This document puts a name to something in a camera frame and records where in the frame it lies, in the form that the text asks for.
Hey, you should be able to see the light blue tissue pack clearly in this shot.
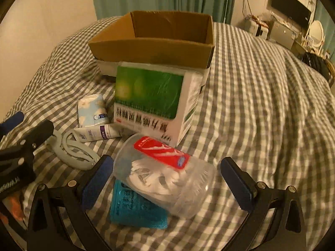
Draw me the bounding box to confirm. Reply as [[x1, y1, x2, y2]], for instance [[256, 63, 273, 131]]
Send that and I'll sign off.
[[77, 94, 110, 128]]

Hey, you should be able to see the white cream tube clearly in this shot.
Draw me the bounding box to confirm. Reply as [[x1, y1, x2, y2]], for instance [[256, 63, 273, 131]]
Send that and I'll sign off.
[[72, 124, 125, 143]]

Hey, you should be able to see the clear plastic jar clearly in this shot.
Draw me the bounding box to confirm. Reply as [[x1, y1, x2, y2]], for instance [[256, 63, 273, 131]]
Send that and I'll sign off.
[[113, 134, 216, 219]]

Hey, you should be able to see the green white medicine box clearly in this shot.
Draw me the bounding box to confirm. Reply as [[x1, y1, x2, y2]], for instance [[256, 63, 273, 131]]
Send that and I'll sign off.
[[113, 62, 203, 147]]

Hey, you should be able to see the person left hand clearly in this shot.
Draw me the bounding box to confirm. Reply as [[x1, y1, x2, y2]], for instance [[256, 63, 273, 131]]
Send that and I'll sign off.
[[4, 191, 24, 222]]

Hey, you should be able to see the teal tissue pack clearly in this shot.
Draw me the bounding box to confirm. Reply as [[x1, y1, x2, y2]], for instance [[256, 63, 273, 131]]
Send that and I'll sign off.
[[110, 180, 168, 229]]

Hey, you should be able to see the checkered grey bed cover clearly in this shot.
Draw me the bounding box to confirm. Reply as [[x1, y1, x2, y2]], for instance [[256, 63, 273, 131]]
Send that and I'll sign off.
[[1, 17, 334, 250]]

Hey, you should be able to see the black backpack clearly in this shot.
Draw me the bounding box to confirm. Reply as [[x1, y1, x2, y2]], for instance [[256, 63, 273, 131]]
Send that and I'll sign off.
[[302, 52, 334, 87]]

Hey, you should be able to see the brown cardboard box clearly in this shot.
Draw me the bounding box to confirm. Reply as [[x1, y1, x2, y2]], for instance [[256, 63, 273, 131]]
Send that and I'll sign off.
[[88, 11, 215, 88]]

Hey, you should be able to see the grey mini fridge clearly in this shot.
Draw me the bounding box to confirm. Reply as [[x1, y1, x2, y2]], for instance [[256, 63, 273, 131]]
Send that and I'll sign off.
[[269, 21, 296, 49]]

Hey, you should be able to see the white oval vanity mirror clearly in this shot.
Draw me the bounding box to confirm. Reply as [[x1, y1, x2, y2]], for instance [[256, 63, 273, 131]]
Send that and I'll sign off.
[[306, 20, 325, 48]]

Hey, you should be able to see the white suitcase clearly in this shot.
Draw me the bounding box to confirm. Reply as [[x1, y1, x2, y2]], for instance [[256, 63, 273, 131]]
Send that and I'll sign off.
[[244, 19, 269, 40]]

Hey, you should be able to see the green right curtain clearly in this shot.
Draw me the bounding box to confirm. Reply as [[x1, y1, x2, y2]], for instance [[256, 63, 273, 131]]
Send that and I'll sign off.
[[314, 0, 335, 62]]

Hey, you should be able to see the black wall television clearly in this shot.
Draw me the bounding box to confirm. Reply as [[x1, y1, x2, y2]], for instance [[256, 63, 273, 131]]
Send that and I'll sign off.
[[271, 0, 311, 30]]

